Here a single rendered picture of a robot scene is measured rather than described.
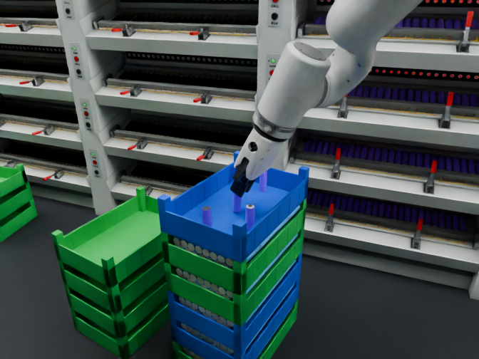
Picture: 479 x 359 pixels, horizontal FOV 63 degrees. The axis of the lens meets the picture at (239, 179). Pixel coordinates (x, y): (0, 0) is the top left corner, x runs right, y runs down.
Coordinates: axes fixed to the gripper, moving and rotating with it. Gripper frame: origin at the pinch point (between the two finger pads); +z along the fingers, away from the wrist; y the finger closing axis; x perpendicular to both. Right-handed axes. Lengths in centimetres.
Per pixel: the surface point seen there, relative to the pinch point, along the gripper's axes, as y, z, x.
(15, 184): 2, 71, 82
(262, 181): 10.7, 4.0, -0.8
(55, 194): 21, 87, 82
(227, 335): -14.9, 22.9, -17.1
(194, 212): -5.7, 10.2, 5.1
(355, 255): 48, 33, -32
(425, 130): 47, -15, -24
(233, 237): -14.9, -1.0, -7.8
